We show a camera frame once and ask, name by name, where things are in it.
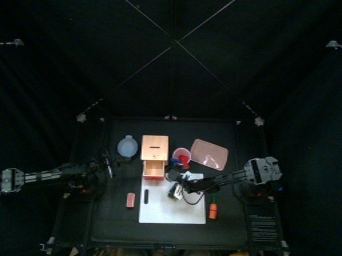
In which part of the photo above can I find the white cutting board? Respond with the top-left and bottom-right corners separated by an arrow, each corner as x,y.
138,171 -> 207,225

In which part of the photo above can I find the light blue plastic bowl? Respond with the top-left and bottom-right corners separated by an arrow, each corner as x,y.
117,134 -> 141,159

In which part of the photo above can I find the wooden drawer with red front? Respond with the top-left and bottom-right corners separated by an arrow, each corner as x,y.
142,159 -> 167,181

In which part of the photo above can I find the orange toy carrot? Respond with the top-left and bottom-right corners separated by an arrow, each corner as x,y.
209,195 -> 220,220

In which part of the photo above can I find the wooden box with slot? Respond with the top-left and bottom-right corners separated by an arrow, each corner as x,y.
141,134 -> 170,162

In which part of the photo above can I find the red plastic cup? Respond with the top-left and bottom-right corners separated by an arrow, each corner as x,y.
171,147 -> 194,170

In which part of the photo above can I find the pink plastic tray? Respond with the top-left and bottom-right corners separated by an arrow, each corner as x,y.
189,138 -> 230,172

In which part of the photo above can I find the small pink toy block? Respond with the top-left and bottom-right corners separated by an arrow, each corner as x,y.
126,192 -> 137,209

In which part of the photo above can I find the white text table label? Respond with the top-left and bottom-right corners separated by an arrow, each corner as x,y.
249,213 -> 280,239

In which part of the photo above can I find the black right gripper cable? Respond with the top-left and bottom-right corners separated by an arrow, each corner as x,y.
181,189 -> 207,206

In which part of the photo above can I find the thin white cross cord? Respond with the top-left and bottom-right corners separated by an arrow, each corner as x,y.
123,0 -> 261,118
81,0 -> 237,115

